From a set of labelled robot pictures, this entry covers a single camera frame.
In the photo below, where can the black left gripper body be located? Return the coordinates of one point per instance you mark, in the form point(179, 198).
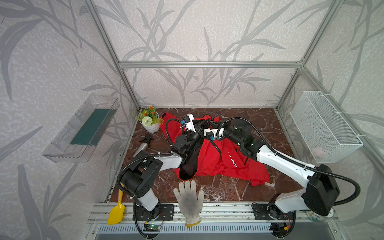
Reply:
point(194, 135)

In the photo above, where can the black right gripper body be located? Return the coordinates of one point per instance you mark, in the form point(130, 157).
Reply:
point(217, 138)

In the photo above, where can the red jacket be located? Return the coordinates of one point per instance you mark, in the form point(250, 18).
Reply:
point(219, 157)

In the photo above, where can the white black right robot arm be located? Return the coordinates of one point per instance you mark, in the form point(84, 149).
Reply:
point(319, 189)

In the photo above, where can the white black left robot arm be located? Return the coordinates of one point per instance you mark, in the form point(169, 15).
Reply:
point(137, 178)

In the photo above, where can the white ribbed flower pot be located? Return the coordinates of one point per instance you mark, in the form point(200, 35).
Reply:
point(151, 126)

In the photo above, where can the silver spray bottle black nozzle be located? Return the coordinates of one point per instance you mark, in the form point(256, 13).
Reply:
point(145, 143)

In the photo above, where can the artificial green flower plant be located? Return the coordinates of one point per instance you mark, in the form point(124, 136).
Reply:
point(149, 116)

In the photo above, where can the white knit work glove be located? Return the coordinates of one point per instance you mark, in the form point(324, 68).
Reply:
point(190, 202)

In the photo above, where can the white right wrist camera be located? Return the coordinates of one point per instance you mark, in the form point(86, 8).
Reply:
point(210, 134)

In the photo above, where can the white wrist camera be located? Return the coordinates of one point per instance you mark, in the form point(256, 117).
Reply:
point(187, 123)
point(210, 134)

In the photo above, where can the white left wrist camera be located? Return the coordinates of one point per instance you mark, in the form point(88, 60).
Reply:
point(187, 123)

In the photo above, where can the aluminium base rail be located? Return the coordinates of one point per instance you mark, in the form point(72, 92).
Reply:
point(216, 217)

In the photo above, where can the white wire mesh basket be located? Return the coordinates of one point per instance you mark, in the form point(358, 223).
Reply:
point(325, 131)

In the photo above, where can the yellow handled tool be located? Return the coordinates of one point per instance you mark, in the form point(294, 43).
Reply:
point(117, 213)

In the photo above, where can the clear acrylic wall shelf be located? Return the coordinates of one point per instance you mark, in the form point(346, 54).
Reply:
point(79, 138)

